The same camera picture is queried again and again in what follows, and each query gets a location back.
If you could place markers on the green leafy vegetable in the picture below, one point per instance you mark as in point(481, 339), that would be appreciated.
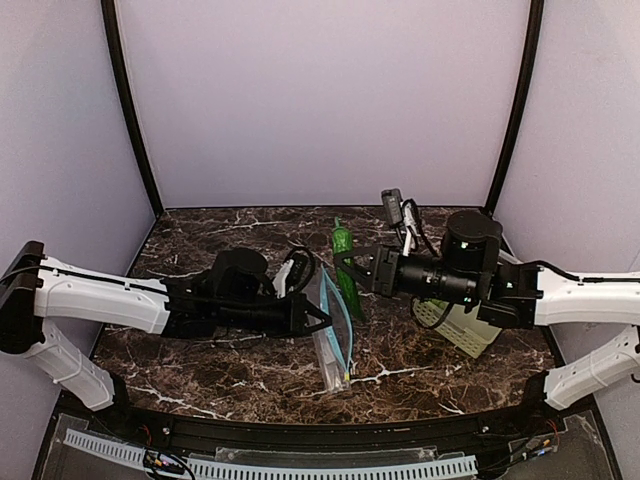
point(342, 241)

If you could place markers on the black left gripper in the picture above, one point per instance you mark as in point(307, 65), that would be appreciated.
point(300, 314)

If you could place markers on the black front table rail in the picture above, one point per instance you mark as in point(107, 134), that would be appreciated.
point(473, 433)

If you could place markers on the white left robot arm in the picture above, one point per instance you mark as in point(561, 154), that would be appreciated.
point(235, 292)

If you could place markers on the black corner frame post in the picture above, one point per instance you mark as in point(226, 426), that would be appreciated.
point(525, 74)

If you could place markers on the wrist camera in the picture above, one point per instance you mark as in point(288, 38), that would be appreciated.
point(295, 272)
point(403, 218)

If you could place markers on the cream perforated plastic basket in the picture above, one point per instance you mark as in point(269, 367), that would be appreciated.
point(451, 321)

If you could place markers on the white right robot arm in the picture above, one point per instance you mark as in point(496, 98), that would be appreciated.
point(518, 296)

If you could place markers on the black left corner post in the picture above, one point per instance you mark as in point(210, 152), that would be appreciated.
point(128, 109)

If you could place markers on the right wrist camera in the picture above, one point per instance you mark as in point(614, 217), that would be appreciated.
point(403, 218)

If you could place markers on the white slotted cable duct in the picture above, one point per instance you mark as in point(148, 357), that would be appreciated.
point(228, 463)

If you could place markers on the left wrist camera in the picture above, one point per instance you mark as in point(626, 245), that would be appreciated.
point(295, 272)

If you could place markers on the clear zip top bag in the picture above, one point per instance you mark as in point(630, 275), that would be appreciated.
point(333, 344)

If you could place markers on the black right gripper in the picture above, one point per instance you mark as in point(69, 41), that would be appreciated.
point(381, 271)

